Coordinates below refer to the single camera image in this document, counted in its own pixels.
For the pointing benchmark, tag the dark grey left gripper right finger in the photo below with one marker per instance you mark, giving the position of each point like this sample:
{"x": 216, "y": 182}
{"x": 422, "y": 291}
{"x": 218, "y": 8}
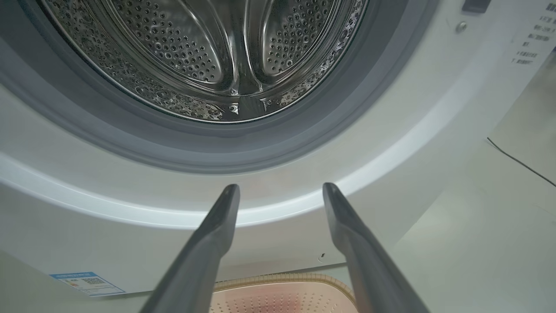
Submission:
{"x": 369, "y": 269}

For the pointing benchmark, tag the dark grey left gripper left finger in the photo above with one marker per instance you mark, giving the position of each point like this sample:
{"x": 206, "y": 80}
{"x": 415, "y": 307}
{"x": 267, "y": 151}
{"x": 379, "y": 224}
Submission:
{"x": 204, "y": 261}

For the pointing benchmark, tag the cream perforated laundry basket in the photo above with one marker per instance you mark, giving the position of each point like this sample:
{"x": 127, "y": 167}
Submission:
{"x": 282, "y": 300}

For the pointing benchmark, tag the white front-load washing machine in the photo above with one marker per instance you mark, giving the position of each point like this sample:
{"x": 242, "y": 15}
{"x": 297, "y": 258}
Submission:
{"x": 130, "y": 195}

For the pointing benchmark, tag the blue energy label sticker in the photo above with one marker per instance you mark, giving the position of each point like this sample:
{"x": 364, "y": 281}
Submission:
{"x": 89, "y": 283}

